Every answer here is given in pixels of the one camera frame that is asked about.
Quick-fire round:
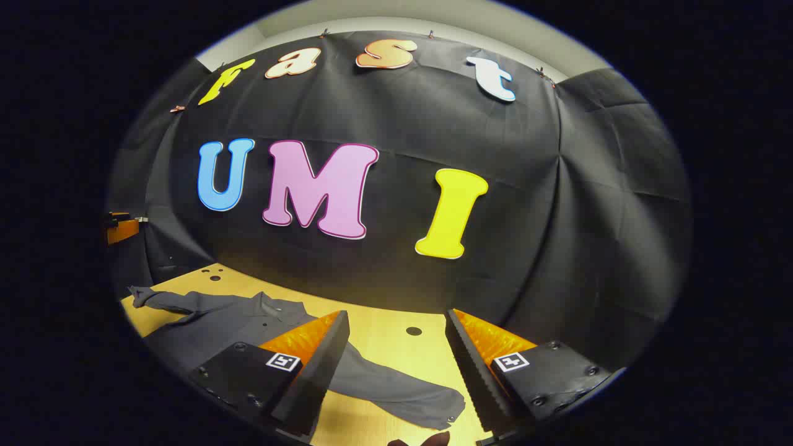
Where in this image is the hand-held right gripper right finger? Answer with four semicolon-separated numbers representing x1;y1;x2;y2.
445;308;614;434

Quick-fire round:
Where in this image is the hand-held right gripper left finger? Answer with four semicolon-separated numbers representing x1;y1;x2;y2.
189;310;349;437

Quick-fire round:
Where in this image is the grey button shirt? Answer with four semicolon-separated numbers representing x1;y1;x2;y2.
128;286;467;430

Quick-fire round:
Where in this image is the black backdrop cloth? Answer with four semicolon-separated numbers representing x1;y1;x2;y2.
105;30;693;372

